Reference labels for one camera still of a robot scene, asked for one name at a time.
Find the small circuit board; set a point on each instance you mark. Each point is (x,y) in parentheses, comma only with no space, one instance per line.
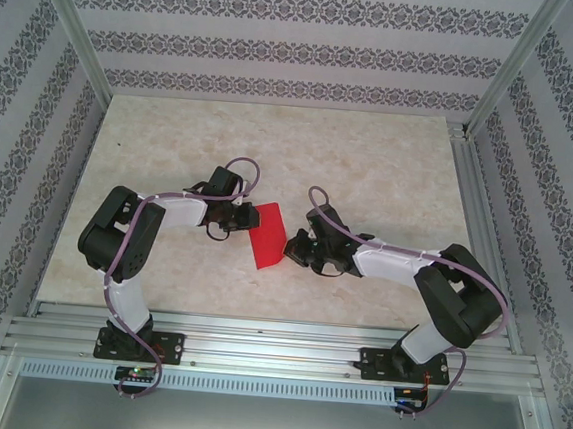
(134,374)
(408,395)

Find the red paper sheet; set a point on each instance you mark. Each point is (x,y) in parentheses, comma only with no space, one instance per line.
(266,243)

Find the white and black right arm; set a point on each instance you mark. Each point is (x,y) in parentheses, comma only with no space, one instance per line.
(459,300)

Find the aluminium side rail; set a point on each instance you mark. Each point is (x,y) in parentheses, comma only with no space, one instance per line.
(482,241)

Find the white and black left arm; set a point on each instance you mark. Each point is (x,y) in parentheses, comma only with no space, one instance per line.
(123,240)

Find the aluminium frame post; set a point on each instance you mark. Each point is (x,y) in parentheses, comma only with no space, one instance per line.
(73,25)
(515,64)

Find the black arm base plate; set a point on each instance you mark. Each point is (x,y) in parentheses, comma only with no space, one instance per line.
(174,347)
(368,367)

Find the aluminium frame rail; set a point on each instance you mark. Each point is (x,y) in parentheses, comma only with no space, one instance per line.
(275,349)

